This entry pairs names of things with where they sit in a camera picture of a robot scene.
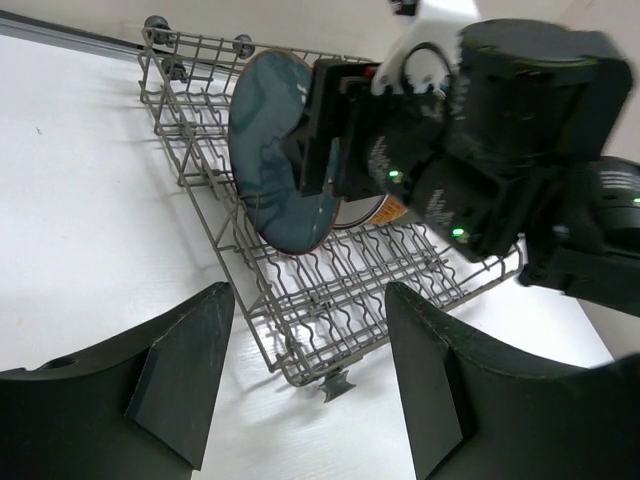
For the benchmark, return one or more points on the white plate red characters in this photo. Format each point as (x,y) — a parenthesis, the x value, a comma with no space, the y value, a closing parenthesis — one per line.
(352,214)

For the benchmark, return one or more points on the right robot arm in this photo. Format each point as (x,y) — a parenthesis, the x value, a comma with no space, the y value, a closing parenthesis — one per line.
(585,240)

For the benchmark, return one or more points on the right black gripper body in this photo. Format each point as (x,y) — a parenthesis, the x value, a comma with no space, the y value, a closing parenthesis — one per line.
(525,100)

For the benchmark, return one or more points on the dark teal blossom plate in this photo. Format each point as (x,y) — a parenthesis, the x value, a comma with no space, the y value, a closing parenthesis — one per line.
(267,103)

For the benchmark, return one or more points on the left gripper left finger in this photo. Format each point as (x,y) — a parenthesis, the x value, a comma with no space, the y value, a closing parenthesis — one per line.
(142,400)

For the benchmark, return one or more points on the grey wire dish rack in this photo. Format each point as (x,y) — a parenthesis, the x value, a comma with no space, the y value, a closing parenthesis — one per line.
(311,315)

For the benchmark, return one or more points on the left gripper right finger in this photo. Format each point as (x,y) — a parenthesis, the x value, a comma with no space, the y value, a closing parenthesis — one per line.
(478,408)

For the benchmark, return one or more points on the round woven bamboo tray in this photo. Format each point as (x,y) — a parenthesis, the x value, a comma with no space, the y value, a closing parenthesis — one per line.
(389,211)

